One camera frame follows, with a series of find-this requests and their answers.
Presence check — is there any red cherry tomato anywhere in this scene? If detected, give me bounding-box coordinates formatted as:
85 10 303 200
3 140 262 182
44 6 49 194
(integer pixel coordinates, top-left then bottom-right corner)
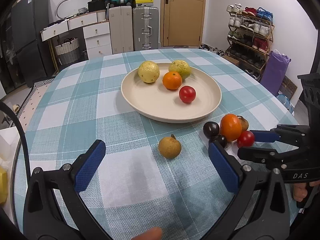
236 131 255 148
179 86 196 103

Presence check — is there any brown longan fruit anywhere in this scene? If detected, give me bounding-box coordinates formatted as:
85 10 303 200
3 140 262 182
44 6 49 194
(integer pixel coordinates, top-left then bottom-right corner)
158 134 182 159
238 115 249 131

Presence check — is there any orange tangerine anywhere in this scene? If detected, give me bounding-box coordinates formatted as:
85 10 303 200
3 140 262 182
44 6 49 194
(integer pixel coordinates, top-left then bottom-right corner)
162 71 182 90
220 114 242 142

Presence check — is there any dark purple cherry tomato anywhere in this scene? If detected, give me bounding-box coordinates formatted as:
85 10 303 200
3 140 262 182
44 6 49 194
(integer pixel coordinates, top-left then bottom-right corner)
203 121 220 139

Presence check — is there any green yellow guava fruit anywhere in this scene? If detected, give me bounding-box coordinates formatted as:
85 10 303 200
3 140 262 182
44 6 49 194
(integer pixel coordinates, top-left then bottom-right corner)
168 60 191 80

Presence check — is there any yellow pale guava fruit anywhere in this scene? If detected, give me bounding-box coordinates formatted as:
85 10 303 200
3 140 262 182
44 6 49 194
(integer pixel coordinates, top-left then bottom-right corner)
138 61 160 83

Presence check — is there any person's right hand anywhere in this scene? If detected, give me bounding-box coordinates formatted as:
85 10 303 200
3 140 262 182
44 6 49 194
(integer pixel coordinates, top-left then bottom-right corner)
293 180 320 202

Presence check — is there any person's left hand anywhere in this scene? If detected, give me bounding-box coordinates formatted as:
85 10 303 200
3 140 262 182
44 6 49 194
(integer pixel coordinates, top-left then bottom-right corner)
132 227 162 240

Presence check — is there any purple bag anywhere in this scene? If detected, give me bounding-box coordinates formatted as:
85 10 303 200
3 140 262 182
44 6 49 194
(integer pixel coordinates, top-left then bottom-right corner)
260 49 291 96

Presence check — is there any teal checkered tablecloth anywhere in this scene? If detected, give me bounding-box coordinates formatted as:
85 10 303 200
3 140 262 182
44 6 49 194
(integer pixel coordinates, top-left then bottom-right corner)
26 48 296 239

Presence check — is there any wooden shoe rack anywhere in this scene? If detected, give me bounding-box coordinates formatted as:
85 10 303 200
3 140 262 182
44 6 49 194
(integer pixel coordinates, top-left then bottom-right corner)
226 3 274 81

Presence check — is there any cream round plate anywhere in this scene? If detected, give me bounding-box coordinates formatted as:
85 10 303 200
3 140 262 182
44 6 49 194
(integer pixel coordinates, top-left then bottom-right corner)
121 63 222 123

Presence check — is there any woven laundry basket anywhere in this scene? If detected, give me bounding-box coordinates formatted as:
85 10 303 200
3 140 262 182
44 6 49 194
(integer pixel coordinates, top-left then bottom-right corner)
55 38 81 65

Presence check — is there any wooden door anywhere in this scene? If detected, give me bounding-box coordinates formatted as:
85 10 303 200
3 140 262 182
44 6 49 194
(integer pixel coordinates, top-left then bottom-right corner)
161 0 206 48

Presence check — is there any white drawer desk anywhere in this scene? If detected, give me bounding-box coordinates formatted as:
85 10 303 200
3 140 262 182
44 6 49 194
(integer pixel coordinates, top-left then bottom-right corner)
40 10 112 59

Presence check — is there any silver suitcase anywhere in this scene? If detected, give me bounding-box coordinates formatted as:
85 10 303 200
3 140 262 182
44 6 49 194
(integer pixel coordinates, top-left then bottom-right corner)
132 7 159 51

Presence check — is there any black refrigerator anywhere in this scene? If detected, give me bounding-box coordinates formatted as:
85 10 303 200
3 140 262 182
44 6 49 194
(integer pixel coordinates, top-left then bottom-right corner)
11 0 55 87

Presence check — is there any beige suitcase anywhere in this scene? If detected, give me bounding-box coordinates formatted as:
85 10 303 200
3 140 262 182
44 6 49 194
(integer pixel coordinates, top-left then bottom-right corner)
108 6 134 54

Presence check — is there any black cable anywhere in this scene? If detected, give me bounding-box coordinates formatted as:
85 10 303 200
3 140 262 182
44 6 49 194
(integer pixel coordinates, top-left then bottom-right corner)
0 101 29 196

